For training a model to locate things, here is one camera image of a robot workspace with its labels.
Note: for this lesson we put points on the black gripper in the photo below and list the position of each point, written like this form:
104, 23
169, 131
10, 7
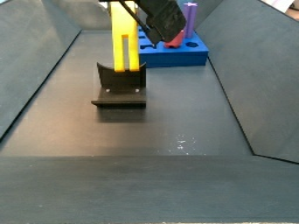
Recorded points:
164, 20

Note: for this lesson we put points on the yellow double-square block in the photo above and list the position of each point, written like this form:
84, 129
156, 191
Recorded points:
124, 38

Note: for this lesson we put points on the blue foam shape board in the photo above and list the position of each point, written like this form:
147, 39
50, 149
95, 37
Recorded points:
191, 54

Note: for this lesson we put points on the purple star peg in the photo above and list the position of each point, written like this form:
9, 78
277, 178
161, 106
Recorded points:
189, 14

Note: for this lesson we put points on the black curved holder stand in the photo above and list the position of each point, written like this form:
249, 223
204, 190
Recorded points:
121, 88

